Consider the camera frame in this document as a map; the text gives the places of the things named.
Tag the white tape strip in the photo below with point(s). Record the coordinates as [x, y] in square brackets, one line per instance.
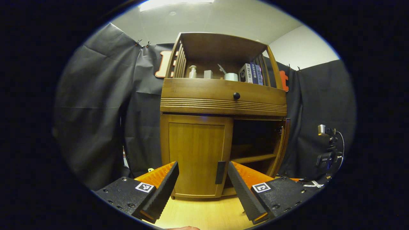
[313, 184]

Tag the small white box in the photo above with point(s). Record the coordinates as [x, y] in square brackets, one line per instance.
[208, 74]

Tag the ceiling light panel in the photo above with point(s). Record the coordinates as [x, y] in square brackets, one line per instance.
[175, 3]

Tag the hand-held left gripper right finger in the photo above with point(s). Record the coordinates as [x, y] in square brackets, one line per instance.
[243, 195]

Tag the white round container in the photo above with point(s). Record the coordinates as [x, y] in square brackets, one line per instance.
[231, 77]

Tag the light blue book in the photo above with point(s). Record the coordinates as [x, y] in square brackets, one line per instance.
[259, 76]

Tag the black round drawer knob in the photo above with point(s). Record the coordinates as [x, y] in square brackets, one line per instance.
[236, 95]

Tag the wooden ribbed drawer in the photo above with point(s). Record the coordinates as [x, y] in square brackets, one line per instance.
[191, 91]

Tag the wooden inner shelf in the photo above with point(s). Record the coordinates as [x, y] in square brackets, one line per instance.
[252, 158]

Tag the white pump bottle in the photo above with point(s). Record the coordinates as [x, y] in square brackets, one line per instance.
[192, 73]

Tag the metal door hinge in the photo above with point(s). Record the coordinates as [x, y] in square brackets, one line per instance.
[280, 129]

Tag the wooden shoe cabinet door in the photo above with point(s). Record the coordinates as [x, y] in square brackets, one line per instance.
[282, 147]
[195, 150]

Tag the wooden double-door shoe cabinet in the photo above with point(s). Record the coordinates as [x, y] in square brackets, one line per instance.
[217, 44]

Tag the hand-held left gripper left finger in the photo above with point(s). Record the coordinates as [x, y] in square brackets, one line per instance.
[163, 191]

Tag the white and grey book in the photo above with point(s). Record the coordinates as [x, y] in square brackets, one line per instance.
[245, 74]

